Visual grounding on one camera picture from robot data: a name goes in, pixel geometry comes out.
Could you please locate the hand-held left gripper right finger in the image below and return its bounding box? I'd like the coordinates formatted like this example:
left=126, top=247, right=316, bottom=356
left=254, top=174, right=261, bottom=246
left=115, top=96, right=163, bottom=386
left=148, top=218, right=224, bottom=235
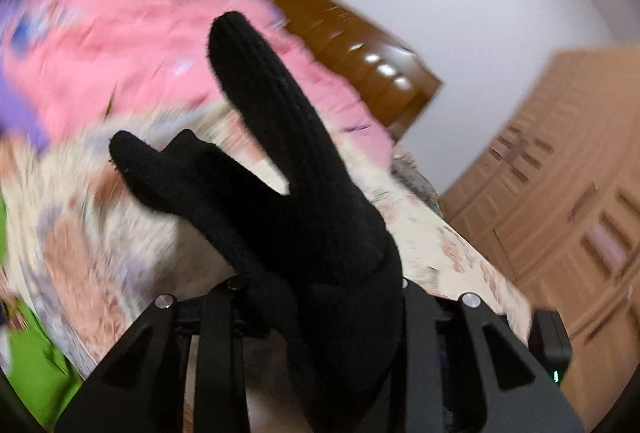
left=360, top=278, right=586, bottom=433

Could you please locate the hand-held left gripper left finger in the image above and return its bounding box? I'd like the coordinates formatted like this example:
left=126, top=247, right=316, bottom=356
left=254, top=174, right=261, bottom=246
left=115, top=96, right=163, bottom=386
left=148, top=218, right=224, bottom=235
left=54, top=278, right=251, bottom=433

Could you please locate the person's right hand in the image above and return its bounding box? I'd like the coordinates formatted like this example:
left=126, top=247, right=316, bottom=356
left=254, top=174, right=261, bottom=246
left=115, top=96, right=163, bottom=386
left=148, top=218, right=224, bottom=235
left=109, top=11, right=405, bottom=433

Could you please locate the nightstand with floral cover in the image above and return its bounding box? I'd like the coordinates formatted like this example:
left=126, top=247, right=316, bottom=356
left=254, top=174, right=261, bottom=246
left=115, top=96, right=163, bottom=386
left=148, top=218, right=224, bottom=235
left=392, top=153, right=443, bottom=214

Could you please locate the light wooden wardrobe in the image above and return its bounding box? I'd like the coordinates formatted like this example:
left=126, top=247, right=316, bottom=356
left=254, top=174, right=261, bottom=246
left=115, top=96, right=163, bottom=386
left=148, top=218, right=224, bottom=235
left=440, top=44, right=640, bottom=431

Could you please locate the green cloth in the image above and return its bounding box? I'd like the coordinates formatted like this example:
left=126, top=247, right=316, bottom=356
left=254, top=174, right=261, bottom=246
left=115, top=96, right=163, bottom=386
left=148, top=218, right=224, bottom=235
left=0, top=198, right=83, bottom=429

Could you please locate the floral bedsheet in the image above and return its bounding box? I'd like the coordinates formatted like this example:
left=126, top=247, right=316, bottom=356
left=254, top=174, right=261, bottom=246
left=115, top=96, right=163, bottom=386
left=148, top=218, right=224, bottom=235
left=0, top=108, right=533, bottom=379

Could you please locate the large wooden headboard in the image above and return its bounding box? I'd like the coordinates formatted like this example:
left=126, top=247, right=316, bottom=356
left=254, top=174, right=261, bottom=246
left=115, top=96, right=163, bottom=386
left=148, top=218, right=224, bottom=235
left=247, top=0, right=443, bottom=141

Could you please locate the pink quilt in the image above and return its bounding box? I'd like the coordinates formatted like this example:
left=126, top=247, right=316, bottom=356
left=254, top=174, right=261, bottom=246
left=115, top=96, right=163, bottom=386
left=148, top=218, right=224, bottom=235
left=0, top=0, right=396, bottom=169

